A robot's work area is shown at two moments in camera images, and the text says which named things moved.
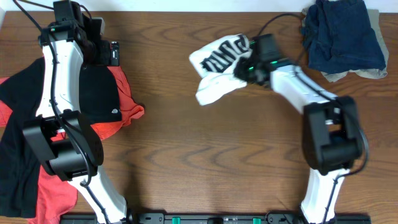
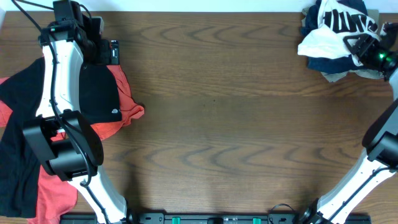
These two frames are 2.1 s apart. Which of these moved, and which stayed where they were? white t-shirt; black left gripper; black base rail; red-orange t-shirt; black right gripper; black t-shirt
Moved: black right gripper; white t-shirt
Stayed: red-orange t-shirt; black t-shirt; black left gripper; black base rail
